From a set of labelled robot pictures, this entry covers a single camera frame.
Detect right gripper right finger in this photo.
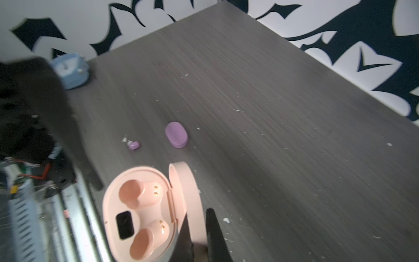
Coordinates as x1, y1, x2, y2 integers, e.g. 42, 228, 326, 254
206, 208, 233, 262

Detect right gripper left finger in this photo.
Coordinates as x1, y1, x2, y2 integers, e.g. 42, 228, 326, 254
169, 215, 194, 262

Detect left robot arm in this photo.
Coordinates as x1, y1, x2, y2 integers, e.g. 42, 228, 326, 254
1, 57, 104, 190

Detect purple earbud left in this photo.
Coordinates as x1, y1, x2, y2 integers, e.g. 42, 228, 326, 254
127, 141, 141, 151

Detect light blue alarm clock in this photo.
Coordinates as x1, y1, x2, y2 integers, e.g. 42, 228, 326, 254
50, 53, 89, 90

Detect aluminium front rail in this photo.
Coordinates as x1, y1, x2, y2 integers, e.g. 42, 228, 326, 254
49, 167, 114, 262

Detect white slotted cable duct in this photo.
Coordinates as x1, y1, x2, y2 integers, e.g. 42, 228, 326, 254
8, 180, 45, 262

